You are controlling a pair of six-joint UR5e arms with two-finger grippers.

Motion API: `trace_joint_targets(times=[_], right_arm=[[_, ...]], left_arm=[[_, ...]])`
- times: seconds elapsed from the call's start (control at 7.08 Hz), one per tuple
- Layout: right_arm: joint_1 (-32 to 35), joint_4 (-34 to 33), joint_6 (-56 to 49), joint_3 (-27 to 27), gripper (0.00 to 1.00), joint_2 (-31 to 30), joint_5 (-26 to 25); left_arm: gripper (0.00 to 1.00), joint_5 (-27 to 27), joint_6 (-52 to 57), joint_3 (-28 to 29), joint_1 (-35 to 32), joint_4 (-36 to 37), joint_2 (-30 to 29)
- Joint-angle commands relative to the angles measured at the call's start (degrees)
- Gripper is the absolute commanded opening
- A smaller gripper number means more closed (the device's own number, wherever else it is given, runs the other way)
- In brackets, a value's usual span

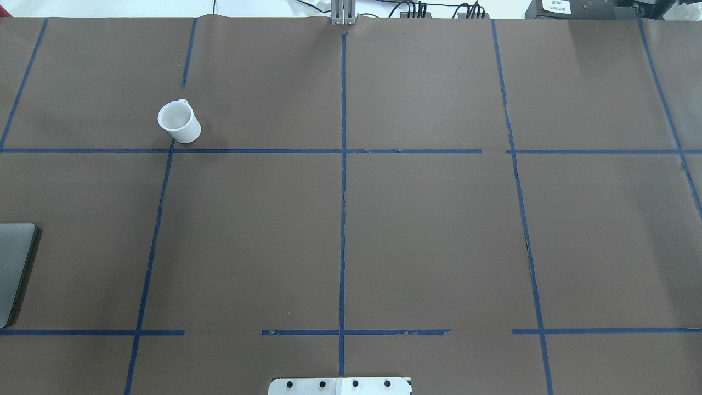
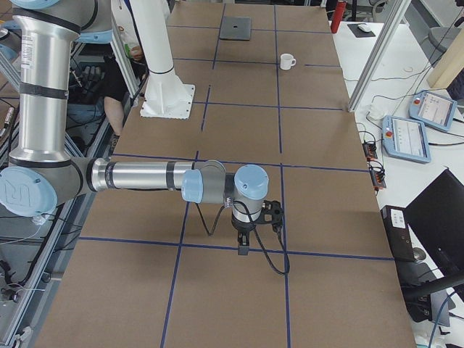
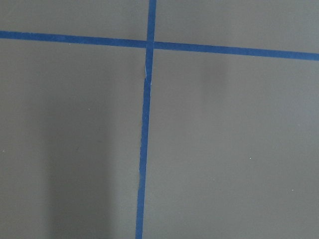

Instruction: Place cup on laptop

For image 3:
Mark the long vertical blue tape line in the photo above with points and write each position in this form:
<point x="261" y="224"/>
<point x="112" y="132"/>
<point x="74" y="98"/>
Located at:
<point x="145" y="118"/>

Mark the long horizontal blue tape line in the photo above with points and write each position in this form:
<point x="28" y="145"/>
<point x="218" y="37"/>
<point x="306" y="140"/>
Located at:
<point x="158" y="45"/>

